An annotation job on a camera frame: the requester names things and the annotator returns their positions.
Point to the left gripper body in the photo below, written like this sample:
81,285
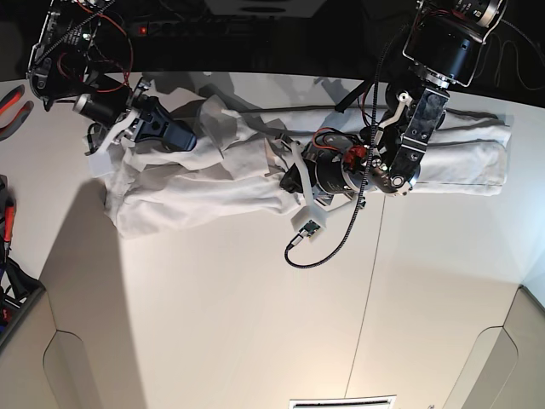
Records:
336,167

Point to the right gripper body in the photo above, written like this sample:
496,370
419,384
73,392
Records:
106,109

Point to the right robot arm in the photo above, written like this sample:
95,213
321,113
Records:
84,56

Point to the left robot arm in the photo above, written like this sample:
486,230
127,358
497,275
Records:
395,153

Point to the power strip with red light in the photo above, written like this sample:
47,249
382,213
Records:
175,28

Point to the orange grey pliers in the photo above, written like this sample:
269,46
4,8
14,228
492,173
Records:
10,103

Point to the white speaker box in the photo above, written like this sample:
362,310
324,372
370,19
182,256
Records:
275,8

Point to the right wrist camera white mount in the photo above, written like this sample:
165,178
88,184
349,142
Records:
101,139

